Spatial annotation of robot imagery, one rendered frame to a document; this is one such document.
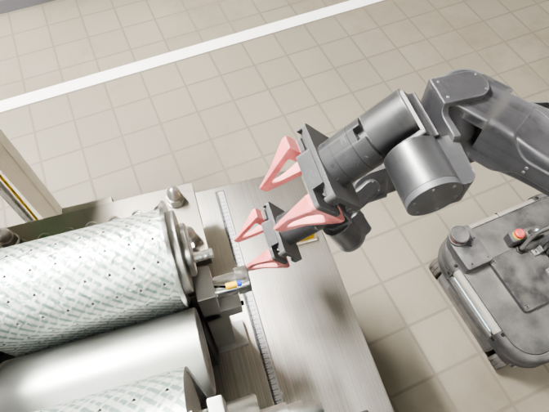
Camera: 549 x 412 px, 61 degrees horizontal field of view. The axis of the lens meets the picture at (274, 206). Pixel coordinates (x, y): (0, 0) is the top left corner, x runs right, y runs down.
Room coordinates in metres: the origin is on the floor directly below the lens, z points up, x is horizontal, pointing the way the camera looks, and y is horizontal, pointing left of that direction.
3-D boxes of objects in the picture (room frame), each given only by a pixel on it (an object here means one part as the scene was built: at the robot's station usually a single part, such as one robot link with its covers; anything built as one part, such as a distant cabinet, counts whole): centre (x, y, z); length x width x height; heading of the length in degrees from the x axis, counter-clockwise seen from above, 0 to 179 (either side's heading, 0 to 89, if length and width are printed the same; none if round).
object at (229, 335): (0.25, 0.08, 1.05); 0.06 x 0.05 x 0.31; 107
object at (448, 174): (0.29, -0.17, 1.45); 0.12 x 0.12 x 0.09; 16
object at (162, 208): (0.27, 0.14, 1.25); 0.15 x 0.01 x 0.15; 17
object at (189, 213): (0.39, 0.34, 1.00); 0.40 x 0.16 x 0.06; 107
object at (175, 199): (0.48, 0.20, 1.05); 0.04 x 0.04 x 0.04
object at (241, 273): (0.26, 0.05, 1.18); 0.04 x 0.02 x 0.04; 17
